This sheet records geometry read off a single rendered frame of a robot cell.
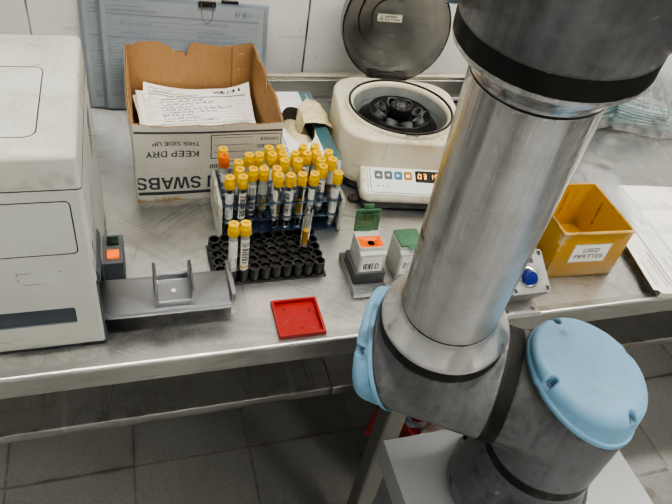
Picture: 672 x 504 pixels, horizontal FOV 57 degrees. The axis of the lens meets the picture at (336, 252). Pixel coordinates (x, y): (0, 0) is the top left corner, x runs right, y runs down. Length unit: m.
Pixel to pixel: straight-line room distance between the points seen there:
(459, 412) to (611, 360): 0.15
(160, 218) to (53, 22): 0.45
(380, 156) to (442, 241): 0.67
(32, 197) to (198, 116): 0.54
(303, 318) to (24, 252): 0.38
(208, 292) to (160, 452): 0.96
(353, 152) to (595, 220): 0.45
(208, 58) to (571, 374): 0.92
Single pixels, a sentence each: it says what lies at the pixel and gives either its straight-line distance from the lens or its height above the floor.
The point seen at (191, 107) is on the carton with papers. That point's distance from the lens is 1.22.
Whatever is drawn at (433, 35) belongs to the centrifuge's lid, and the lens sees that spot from 1.36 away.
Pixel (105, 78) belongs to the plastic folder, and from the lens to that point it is 1.32.
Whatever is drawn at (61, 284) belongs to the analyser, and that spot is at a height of 0.99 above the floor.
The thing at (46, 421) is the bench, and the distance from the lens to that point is 1.56.
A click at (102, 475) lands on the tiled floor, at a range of 1.78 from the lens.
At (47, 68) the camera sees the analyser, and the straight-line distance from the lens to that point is 0.83.
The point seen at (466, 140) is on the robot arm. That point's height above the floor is 1.36.
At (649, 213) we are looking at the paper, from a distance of 1.36.
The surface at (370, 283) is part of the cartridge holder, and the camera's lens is 0.96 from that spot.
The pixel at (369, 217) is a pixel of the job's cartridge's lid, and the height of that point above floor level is 0.97.
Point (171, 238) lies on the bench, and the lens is 1.02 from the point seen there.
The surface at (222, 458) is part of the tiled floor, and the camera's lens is 1.77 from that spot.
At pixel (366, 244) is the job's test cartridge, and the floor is 0.95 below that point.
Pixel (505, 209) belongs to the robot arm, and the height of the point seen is 1.33.
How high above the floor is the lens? 1.55
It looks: 42 degrees down
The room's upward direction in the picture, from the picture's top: 11 degrees clockwise
